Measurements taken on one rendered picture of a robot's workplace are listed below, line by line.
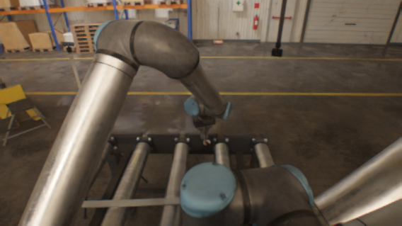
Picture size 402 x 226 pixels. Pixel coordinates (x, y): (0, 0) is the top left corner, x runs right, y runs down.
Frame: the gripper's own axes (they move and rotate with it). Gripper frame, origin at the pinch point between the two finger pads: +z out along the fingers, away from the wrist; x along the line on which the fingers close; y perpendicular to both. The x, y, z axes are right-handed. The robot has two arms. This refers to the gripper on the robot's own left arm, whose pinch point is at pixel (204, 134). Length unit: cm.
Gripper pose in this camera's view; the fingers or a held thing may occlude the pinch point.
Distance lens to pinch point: 132.1
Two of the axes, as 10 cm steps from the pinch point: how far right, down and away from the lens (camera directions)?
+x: -9.6, 1.4, -2.6
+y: -2.9, -4.4, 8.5
